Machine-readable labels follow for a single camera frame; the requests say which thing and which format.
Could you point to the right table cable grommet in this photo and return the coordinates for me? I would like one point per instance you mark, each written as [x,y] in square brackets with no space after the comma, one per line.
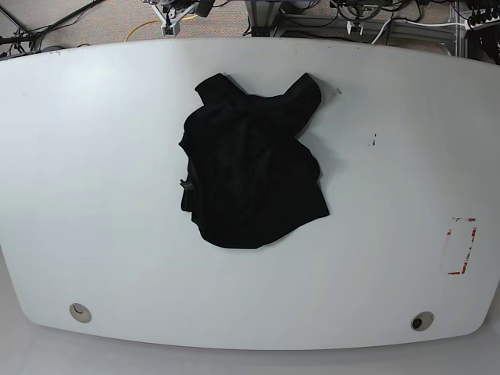
[422,321]

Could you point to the aluminium frame stand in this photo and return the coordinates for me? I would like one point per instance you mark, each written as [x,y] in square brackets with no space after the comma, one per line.
[262,17]

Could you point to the white power strip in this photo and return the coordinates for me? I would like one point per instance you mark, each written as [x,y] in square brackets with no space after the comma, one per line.
[482,18]

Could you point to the left table cable grommet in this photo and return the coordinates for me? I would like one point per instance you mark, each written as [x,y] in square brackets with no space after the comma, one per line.
[80,313]

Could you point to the table cable grommet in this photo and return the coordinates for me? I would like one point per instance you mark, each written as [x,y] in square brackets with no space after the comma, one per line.
[80,313]
[422,321]

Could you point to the red tape rectangle marking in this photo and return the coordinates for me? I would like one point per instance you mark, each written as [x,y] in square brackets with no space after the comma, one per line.
[459,242]

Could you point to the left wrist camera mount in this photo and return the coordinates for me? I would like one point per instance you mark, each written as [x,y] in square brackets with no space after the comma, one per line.
[353,27]

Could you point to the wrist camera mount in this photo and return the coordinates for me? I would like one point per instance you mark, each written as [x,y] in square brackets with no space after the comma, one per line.
[353,27]
[171,12]

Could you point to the black T-shirt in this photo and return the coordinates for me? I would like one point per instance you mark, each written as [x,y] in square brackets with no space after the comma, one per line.
[250,181]

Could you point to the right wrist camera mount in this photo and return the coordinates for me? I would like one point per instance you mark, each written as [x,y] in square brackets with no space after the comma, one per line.
[171,12]

